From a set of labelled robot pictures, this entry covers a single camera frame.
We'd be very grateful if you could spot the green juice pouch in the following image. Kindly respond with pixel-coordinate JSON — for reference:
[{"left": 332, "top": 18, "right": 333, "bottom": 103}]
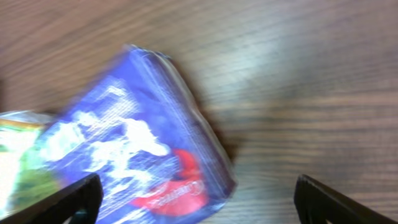
[{"left": 1, "top": 110, "right": 61, "bottom": 218}]

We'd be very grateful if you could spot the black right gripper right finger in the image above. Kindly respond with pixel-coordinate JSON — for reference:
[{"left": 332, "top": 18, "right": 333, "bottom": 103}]
[{"left": 294, "top": 174, "right": 397, "bottom": 224}]

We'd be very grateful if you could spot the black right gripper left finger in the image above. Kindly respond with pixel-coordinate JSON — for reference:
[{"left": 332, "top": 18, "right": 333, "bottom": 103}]
[{"left": 1, "top": 173, "right": 103, "bottom": 224}]

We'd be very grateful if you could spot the purple pad package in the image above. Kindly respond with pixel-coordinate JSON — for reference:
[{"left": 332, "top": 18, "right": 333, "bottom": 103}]
[{"left": 38, "top": 45, "right": 236, "bottom": 223}]

